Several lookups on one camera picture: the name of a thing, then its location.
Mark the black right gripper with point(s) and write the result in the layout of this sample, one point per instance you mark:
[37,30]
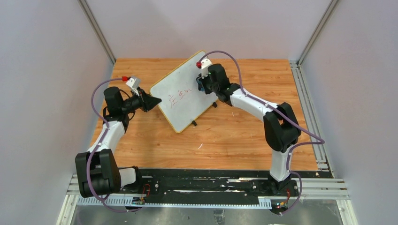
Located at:
[204,83]

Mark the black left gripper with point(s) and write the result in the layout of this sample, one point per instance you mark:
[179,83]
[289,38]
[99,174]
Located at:
[143,101]

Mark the yellow framed whiteboard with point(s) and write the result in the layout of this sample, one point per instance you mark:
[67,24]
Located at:
[181,100]

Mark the blue black whiteboard eraser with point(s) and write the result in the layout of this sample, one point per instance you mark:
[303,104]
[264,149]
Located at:
[200,84]

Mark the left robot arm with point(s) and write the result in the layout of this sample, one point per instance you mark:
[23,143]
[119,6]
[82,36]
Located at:
[97,170]

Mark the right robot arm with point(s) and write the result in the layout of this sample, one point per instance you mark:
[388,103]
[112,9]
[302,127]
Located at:
[279,121]

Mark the metal whiteboard stand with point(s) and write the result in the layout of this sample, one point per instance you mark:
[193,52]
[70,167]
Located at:
[213,105]

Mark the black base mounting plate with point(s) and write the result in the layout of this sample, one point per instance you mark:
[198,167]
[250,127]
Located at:
[205,187]

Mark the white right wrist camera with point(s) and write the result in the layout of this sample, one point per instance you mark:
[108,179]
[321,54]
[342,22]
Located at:
[203,66]

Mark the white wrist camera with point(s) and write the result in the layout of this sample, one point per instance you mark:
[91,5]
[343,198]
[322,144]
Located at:
[133,83]
[203,66]

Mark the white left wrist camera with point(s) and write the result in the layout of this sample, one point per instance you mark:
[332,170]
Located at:
[133,83]

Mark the left aluminium corner post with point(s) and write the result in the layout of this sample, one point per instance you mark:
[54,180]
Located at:
[97,30]

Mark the aluminium corner post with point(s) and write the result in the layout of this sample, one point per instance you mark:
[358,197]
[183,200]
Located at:
[97,30]
[317,31]

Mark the right aluminium corner post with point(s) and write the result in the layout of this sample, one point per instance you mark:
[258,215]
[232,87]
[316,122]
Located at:
[317,31]

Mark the aluminium frame rail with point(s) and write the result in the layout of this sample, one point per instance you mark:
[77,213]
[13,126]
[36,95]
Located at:
[323,202]

